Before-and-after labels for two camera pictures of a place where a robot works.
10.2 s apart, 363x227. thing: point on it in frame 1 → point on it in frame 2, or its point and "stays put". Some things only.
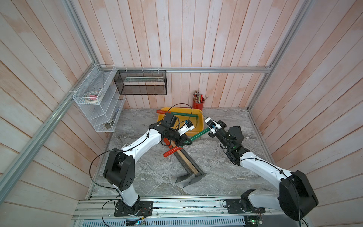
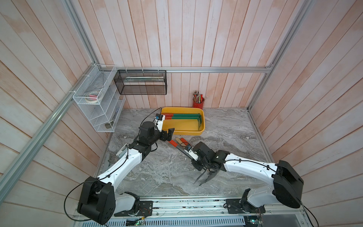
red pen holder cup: x=199 y=106 stays put
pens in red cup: x=198 y=98 stays put
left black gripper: x=182 y=138 → x=170 y=132
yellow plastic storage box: x=200 y=126 stays put
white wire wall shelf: x=100 y=99 stays put
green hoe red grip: x=189 y=141 → x=198 y=117
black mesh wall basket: x=141 y=82 stays put
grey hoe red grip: x=179 y=178 → x=187 y=154
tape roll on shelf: x=92 y=96 stays put
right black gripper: x=224 y=126 → x=195 y=165
